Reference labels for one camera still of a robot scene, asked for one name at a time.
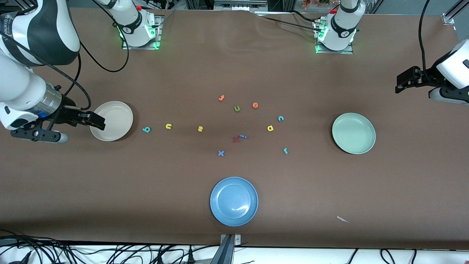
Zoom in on grey metal box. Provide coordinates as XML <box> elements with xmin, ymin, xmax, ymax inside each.
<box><xmin>214</xmin><ymin>0</ymin><xmax>269</xmax><ymax>12</ymax></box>

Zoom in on pale green plate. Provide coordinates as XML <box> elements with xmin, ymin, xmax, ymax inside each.
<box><xmin>332</xmin><ymin>112</ymin><xmax>376</xmax><ymax>155</ymax></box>

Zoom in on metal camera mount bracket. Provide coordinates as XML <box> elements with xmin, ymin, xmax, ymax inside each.
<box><xmin>209</xmin><ymin>234</ymin><xmax>242</xmax><ymax>264</ymax></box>

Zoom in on orange decorative objects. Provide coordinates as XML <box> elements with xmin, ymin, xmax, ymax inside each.
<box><xmin>302</xmin><ymin>0</ymin><xmax>339</xmax><ymax>8</ymax></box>

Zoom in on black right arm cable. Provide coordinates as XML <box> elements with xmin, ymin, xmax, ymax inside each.
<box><xmin>0</xmin><ymin>0</ymin><xmax>129</xmax><ymax>110</ymax></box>

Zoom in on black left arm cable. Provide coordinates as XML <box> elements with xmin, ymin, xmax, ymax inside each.
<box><xmin>419</xmin><ymin>0</ymin><xmax>440</xmax><ymax>85</ymax></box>

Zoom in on blue plate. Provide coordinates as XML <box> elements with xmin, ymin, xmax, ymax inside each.
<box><xmin>210</xmin><ymin>177</ymin><xmax>259</xmax><ymax>227</ymax></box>

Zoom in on black arm base cable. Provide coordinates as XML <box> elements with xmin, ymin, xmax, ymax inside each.
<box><xmin>292</xmin><ymin>10</ymin><xmax>317</xmax><ymax>22</ymax></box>
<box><xmin>261</xmin><ymin>15</ymin><xmax>320</xmax><ymax>33</ymax></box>
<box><xmin>148</xmin><ymin>0</ymin><xmax>176</xmax><ymax>30</ymax></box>

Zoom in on brown table cover sheet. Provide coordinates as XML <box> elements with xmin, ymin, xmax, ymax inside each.
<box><xmin>0</xmin><ymin>7</ymin><xmax>469</xmax><ymax>250</ymax></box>

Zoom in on beige brown plate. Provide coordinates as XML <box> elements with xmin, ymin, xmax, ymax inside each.
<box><xmin>89</xmin><ymin>101</ymin><xmax>134</xmax><ymax>142</ymax></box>

